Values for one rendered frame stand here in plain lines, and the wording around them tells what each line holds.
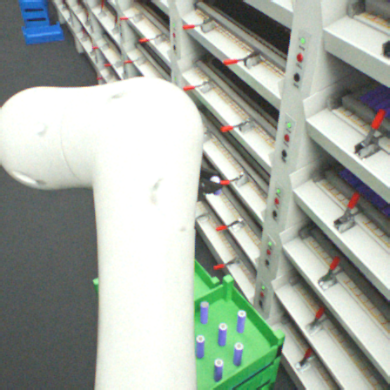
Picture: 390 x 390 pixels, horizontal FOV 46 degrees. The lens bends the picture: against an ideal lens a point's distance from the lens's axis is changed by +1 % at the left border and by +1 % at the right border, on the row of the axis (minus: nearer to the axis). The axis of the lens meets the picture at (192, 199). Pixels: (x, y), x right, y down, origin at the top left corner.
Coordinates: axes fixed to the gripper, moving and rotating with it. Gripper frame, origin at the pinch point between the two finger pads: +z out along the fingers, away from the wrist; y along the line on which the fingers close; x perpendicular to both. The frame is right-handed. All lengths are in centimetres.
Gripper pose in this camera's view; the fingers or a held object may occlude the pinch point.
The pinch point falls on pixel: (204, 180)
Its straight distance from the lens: 78.8
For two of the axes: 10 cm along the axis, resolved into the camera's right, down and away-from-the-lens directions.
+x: 8.0, -4.2, -4.3
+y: 3.2, 9.0, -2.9
